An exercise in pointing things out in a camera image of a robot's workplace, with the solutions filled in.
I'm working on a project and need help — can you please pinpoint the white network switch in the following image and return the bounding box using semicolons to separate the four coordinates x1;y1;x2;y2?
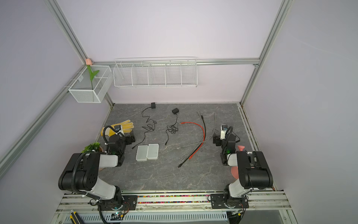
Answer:
147;143;159;160
136;145;148;161

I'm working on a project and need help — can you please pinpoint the black power adapter cable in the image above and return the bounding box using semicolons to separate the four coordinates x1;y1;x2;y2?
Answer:
164;107;180;146
131;102;158;149

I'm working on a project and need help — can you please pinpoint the red ethernet cable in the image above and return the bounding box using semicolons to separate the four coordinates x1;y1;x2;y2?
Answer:
179;121;206;160

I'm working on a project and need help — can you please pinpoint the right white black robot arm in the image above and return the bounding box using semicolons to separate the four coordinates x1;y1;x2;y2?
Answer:
210;134;273;209

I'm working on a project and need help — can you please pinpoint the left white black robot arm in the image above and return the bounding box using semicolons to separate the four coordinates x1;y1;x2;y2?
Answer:
58;133;137;211

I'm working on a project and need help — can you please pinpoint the yellow work glove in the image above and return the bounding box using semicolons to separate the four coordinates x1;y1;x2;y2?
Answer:
104;120;134;137

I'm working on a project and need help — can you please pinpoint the green potted plant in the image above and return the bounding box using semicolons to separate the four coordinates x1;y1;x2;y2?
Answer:
81;142;103;153

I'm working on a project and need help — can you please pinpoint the pink watering can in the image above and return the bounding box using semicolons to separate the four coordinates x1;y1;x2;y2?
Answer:
230;145;247;180

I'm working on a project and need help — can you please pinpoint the small white mesh basket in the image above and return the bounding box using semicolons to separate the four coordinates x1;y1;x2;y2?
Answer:
69;65;114;103

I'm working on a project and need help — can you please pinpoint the artificial pink tulip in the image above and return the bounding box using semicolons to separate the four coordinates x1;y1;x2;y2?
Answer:
85;58;99;90

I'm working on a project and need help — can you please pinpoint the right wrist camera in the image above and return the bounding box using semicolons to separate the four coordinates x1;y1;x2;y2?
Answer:
220;125;228;140

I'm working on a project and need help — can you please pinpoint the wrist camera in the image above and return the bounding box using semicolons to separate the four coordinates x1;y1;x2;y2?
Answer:
114;125;122;133
220;125;228;140

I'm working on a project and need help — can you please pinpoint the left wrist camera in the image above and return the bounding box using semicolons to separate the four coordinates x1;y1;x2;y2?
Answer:
114;125;122;133

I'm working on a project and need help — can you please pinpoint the black ethernet cable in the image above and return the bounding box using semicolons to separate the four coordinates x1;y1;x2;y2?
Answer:
177;114;207;169

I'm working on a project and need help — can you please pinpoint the long white wire basket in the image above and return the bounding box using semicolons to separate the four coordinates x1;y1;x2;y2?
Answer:
113;57;198;88

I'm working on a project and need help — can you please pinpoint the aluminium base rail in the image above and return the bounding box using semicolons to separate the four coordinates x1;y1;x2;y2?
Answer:
51;189;297;224

